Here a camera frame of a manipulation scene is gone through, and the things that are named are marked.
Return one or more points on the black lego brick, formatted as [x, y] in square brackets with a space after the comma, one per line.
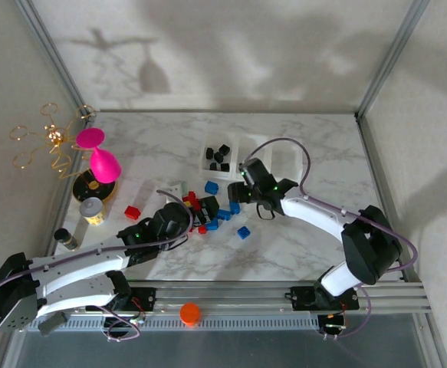
[209, 153]
[218, 156]
[224, 149]
[212, 166]
[225, 167]

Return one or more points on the pink plastic goblet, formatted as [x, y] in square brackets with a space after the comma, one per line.
[104, 165]

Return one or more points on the small lit circuit board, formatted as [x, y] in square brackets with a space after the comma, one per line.
[133, 323]
[336, 327]

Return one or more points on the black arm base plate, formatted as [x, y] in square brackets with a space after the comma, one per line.
[146, 297]
[301, 297]

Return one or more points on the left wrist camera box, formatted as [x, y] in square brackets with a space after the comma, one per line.
[177, 189]

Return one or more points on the blue lego brick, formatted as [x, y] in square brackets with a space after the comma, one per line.
[212, 187]
[244, 232]
[235, 207]
[212, 225]
[224, 215]

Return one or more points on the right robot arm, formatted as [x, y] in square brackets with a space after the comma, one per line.
[311, 214]

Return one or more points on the orange plastic cap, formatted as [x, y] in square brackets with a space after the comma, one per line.
[190, 313]

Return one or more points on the aluminium back rail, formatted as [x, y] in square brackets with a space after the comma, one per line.
[227, 112]

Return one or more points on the aluminium frame rail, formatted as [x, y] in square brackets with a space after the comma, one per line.
[227, 297]

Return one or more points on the small black bottle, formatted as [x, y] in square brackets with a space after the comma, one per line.
[64, 235]

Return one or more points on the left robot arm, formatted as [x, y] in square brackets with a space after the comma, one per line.
[77, 270]

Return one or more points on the white three-compartment container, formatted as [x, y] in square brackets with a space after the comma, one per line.
[219, 175]

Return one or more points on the aluminium frame post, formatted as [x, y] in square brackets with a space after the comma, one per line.
[392, 57]
[57, 57]

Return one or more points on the red lego brick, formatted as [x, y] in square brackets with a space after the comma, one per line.
[188, 200]
[132, 212]
[196, 199]
[202, 229]

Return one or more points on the grey black block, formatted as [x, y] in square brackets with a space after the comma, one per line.
[50, 325]

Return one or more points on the aluminium side rail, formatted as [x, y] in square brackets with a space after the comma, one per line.
[373, 149]

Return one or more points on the yellow tin with grey lid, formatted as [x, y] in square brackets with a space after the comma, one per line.
[93, 214]

